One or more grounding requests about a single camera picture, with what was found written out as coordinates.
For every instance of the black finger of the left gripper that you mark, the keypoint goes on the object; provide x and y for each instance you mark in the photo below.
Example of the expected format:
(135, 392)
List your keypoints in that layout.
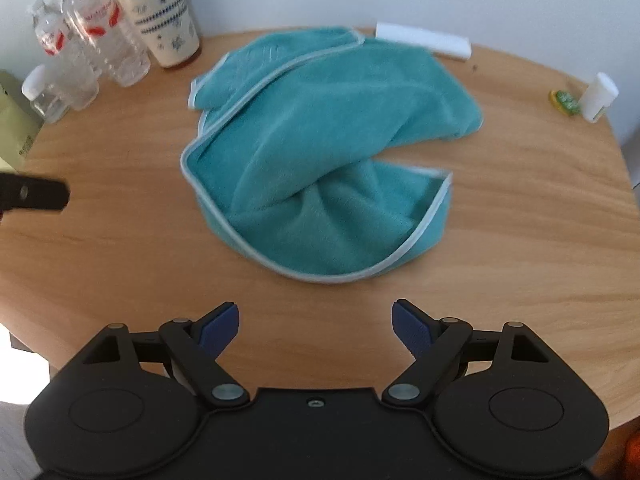
(32, 193)

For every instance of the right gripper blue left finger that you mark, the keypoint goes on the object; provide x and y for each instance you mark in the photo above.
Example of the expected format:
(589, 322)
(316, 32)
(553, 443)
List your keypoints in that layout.
(194, 347)

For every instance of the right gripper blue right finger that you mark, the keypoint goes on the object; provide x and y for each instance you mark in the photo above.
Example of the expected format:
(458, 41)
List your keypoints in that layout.
(436, 346)

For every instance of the teal microfibre towel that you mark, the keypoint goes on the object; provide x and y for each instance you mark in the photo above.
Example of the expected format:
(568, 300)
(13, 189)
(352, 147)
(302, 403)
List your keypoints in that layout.
(286, 164)

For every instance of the green cardboard box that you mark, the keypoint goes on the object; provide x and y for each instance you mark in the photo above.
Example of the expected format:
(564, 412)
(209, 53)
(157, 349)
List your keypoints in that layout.
(19, 124)

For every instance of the small clear jar white cap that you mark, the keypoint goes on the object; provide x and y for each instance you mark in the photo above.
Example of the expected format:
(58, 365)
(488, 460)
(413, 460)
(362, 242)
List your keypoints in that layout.
(37, 88)

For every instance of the clear water bottle red label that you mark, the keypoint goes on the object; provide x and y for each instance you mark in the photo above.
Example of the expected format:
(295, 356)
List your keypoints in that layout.
(103, 28)

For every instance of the white patterned cup red lid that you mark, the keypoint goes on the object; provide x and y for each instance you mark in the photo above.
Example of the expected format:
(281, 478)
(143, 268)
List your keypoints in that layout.
(166, 28)

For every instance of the green yellow round lid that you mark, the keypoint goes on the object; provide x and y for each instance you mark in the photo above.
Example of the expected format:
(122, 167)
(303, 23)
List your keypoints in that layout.
(564, 102)

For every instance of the white folded paper napkin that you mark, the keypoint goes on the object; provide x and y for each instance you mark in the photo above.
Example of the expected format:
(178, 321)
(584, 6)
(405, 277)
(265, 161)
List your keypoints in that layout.
(451, 46)

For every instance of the white cylindrical container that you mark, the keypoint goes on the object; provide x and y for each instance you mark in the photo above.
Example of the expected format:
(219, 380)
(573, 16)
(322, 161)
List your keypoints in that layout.
(598, 97)

